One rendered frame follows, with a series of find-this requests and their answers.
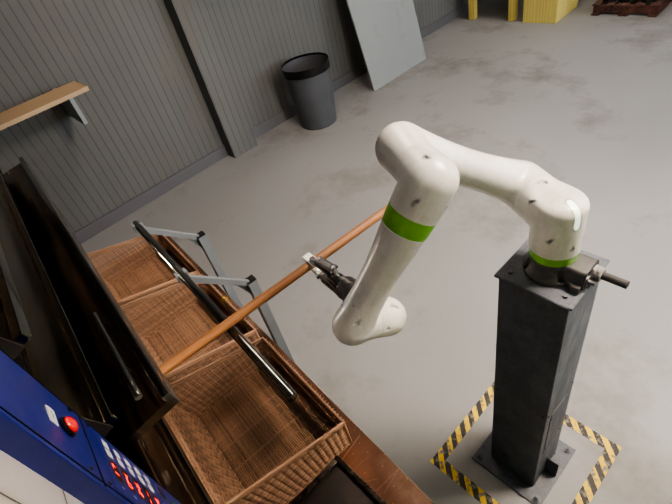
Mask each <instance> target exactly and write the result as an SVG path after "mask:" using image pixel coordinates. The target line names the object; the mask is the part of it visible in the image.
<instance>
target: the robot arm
mask: <svg viewBox="0 0 672 504"><path fill-rule="evenodd" d="M375 153H376V157H377V160H378V162H379V163H380V165H381V166H382V167H383V168H384V169H385V170H386V171H388V172H389V173H390V174H391V175H392V176H393V178H394V179H395V180H396V181H397V184H396V186H395V188H394V190H393V193H392V195H391V197H390V200H389V202H388V204H387V207H386V209H385V212H384V214H383V217H382V219H381V222H380V225H379V227H378V230H377V233H376V235H375V238H374V241H373V244H372V246H371V249H370V251H369V254H368V256H367V258H366V261H365V263H364V265H363V267H362V269H361V271H360V274H359V275H358V277H357V279H355V278H353V277H351V276H344V275H342V274H341V273H340V272H338V271H337V268H338V266H337V265H336V264H333V263H331V262H329V261H328V260H326V259H324V258H323V257H321V256H319V257H318V258H316V257H315V256H313V255H312V254H311V253H309V252H308V253H306V254H305V255H304V256H302V259H304V260H305V261H306V262H308V263H309V264H311V265H312V266H313V267H314V268H313V269H311V271H312V272H313V273H315V274H316V275H318V276H317V277H316V278H317V279H319V278H320V279H321V282H322V283H323V284H324V285H326V286H327V287H328V288H329V289H330V290H332V291H333V292H334V293H335V294H336V295H337V296H338V297H339V298H340V299H342V300H343V303H342V304H341V306H340V307H339V309H338V310H337V311H336V313H335V314H334V317H333V319H332V330H333V333H334V335H335V337H336V338H337V339H338V340H339V341H340V342H341V343H343V344H345V345H348V346H357V345H360V344H363V343H365V342H367V341H370V340H373V339H376V338H382V337H389V336H393V335H396V334H397V333H399V332H400V331H401V330H402V329H403V327H404V326H405V323H406V311H405V308H404V306H403V305H402V304H401V303H400V302H399V301H398V300H397V299H395V298H392V297H389V295H390V293H391V291H392V289H393V288H394V286H395V284H396V283H397V281H398V280H399V278H400V276H401V275H402V273H403V272H404V270H405V269H406V267H407V266H408V265H409V263H410V262H411V260H412V259H413V258H414V256H415V255H416V254H417V252H418V251H419V250H420V248H421V247H422V245H423V244H424V243H425V241H426V240H427V238H428V237H429V235H430V234H431V233H432V231H433V229H434V228H435V226H436V225H437V223H438V222H439V220H440V219H441V217H442V216H443V214H444V213H445V211H446V209H447V208H448V206H449V204H450V203H451V201H452V199H453V198H454V196H455V194H456V192H457V190H458V187H459V186H462V187H465V188H469V189H472V190H475V191H478V192H480V193H483V194H486V195H488V196H490V197H493V198H495V199H497V200H500V201H502V202H504V203H505V204H507V205H508V206H509V207H510V208H511V209H512V210H513V211H514V212H515V213H516V214H517V215H519V216H520V217H521V218H522V219H523V220H524V221H525V222H526V223H527V224H528V225H529V238H528V246H529V252H528V253H527V254H526V255H525V256H524V258H523V263H522V268H523V271H524V273H525V275H526V276H527V277H528V278H529V279H530V280H532V281H534V282H535V283H538V284H540V285H543V286H548V287H562V286H566V285H567V286H568V288H569V290H570V291H571V292H573V293H575V294H579V293H580V292H581V291H583V290H584V289H586V288H587V286H588V285H592V286H595V284H596V283H594V282H592V281H591V280H594V281H595V282H600V281H601V280H604V281H606V282H609V283H611V284H614V285H616V286H619V287H622V288H624V289H627V287H628V286H629V284H630V281H628V280H625V279H623V278H620V277H618V276H615V275H612V274H610V273H607V272H606V269H605V268H604V267H603V266H600V265H599V259H596V258H593V257H590V256H588V255H585V254H582V253H580V252H581V249H582V245H583V240H584V236H585V231H586V226H587V221H588V216H589V210H590V202H589V199H588V197H587V196H586V195H585V194H584V193H583V192H581V191H580V190H578V189H576V188H574V187H572V186H570V185H568V184H565V183H563V182H561V181H559V180H557V179H555V178H554V177H553V176H551V175H550V174H549V173H547V172H546V171H544V170H543V169H542V168H540V167H539V166H538V165H536V164H535V163H533V162H530V161H525V160H517V159H510V158H505V157H500V156H495V155H491V154H487V153H483V152H480V151H476V150H473V149H470V148H467V147H464V146H461V145H458V144H456V143H453V142H451V141H448V140H446V139H443V138H441V137H439V136H437V135H435V134H432V133H430V132H428V131H426V130H424V129H422V128H420V127H418V126H417V125H415V124H413V123H410V122H406V121H398V122H394V123H391V124H389V125H388V126H386V127H385V128H384V129H383V130H382V131H381V132H380V134H379V135H378V138H377V140H376V144H375Z"/></svg>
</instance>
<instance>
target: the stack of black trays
mask: <svg viewBox="0 0 672 504"><path fill-rule="evenodd" d="M291 504H387V503H386V502H385V501H384V500H383V499H382V498H381V497H380V496H379V495H378V494H377V493H376V492H375V491H374V490H373V489H372V488H371V487H370V486H369V485H368V484H367V483H366V482H365V481H364V480H363V479H362V478H361V477H360V476H359V475H358V474H357V473H356V472H355V471H354V470H353V469H352V468H351V467H350V466H349V465H347V464H346V463H345V462H344V461H343V460H342V459H341V458H340V457H339V456H338V455H337V456H336V457H335V458H334V459H333V460H332V461H331V462H330V463H329V464H328V465H327V466H326V467H325V468H324V469H323V470H322V471H321V473H320V474H319V475H318V476H317V477H316V478H315V479H314V480H313V481H312V482H311V483H310V484H309V485H308V486H307V487H306V488H305V490H304V491H303V492H302V493H301V494H300V495H299V496H298V497H297V498H296V499H295V500H294V501H293V502H292V503H291Z"/></svg>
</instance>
